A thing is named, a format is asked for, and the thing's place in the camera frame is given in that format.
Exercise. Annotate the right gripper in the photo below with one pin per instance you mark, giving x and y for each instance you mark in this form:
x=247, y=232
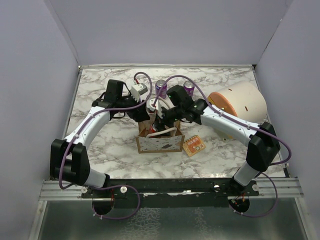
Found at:
x=159, y=125

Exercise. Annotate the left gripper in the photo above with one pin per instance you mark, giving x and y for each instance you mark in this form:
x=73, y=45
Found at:
x=140, y=113

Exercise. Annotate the red cola can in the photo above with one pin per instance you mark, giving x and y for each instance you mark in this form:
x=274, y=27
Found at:
x=152, y=129

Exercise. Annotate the purple soda can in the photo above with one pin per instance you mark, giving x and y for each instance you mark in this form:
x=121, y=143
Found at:
x=189, y=88
x=161, y=88

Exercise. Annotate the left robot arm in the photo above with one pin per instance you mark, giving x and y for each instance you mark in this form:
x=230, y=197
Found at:
x=69, y=159

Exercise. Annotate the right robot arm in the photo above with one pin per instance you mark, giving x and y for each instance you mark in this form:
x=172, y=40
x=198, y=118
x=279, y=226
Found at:
x=260, y=139

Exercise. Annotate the orange spiral notebook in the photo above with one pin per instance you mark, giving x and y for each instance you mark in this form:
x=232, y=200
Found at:
x=193, y=145

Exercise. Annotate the round cabinet toy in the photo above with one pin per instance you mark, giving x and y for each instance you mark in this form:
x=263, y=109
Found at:
x=242, y=100

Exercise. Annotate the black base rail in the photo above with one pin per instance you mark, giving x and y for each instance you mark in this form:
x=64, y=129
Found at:
x=170, y=193

